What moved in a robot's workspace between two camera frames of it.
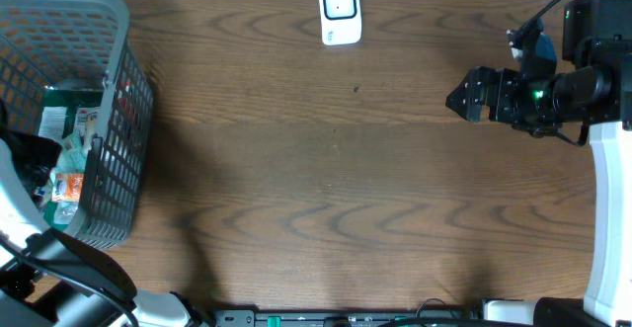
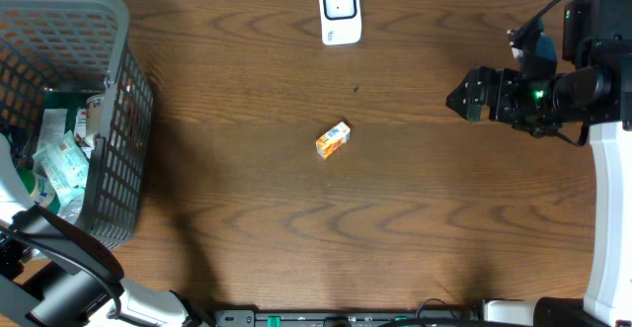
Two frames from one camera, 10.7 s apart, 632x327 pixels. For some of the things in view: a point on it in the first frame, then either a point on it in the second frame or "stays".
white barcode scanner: x=341 y=11 stays
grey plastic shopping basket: x=60 y=38 stays
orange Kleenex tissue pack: x=67 y=187 → x=331 y=141
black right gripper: x=506 y=83 stays
